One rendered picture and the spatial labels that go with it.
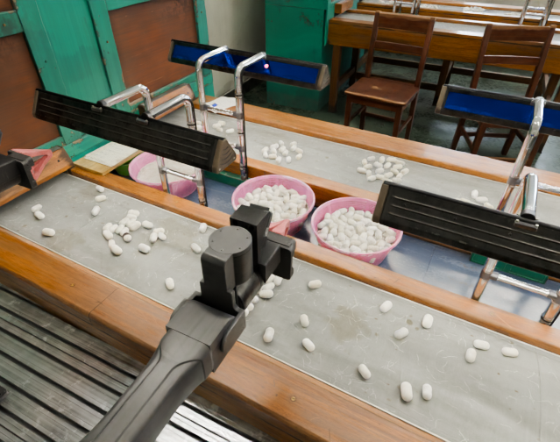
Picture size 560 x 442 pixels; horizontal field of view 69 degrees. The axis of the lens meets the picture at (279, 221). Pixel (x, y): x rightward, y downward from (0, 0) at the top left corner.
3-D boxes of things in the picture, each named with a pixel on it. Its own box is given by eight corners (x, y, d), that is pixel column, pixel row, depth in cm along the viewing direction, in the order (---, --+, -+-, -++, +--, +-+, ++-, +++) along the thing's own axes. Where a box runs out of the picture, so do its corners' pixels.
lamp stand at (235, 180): (248, 191, 149) (241, 67, 121) (204, 177, 156) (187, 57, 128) (272, 167, 162) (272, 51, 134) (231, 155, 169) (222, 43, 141)
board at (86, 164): (102, 175, 140) (102, 173, 139) (73, 165, 146) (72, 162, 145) (166, 137, 163) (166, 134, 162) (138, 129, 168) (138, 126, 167)
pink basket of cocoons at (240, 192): (310, 250, 124) (312, 226, 118) (225, 243, 126) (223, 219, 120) (315, 200, 144) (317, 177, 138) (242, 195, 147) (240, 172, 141)
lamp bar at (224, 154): (217, 175, 89) (215, 146, 84) (32, 118, 112) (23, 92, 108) (237, 159, 94) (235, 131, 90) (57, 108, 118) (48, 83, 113)
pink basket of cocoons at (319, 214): (381, 291, 111) (387, 267, 105) (294, 259, 121) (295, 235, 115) (407, 235, 129) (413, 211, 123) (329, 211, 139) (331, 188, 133)
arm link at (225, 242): (211, 217, 56) (155, 272, 48) (266, 235, 53) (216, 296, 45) (218, 276, 63) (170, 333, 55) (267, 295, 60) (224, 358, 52)
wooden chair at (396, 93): (337, 150, 311) (350, 22, 255) (358, 129, 340) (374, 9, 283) (393, 165, 294) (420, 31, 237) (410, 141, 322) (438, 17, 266)
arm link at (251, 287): (230, 248, 60) (202, 278, 55) (264, 260, 58) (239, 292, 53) (232, 281, 64) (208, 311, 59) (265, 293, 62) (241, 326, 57)
